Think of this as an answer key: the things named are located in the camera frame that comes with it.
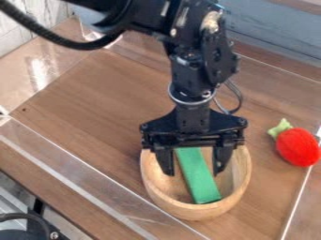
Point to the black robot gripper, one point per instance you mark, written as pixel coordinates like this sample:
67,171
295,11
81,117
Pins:
193,127

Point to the green rectangular block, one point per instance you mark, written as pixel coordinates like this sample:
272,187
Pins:
197,174

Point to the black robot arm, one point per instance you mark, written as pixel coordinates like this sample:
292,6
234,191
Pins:
190,27

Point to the brown wooden bowl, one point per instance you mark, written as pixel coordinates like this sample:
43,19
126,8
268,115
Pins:
169,190

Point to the red plush strawberry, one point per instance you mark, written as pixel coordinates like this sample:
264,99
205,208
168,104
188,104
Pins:
296,144

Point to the black clamp with screw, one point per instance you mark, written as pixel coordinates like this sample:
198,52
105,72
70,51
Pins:
40,229

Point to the clear acrylic front wall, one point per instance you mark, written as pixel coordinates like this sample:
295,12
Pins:
87,197

